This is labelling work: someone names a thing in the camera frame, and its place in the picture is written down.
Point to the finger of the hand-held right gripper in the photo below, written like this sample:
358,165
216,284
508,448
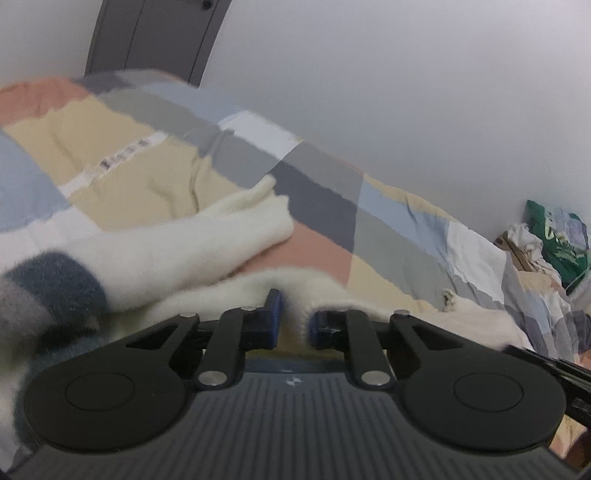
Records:
549,362

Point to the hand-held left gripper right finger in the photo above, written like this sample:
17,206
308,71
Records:
318,330

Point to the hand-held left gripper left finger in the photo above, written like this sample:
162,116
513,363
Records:
273,318

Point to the cream sweater with blue stripes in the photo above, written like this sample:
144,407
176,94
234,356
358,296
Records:
184,258

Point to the pile of white clothes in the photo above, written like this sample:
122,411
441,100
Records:
531,249

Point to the green plastic bag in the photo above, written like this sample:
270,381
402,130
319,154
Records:
554,251

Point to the cardboard box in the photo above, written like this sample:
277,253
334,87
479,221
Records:
510,251

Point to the patchwork quilt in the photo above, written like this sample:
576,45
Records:
138,184

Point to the grey door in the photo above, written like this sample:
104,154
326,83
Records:
152,37

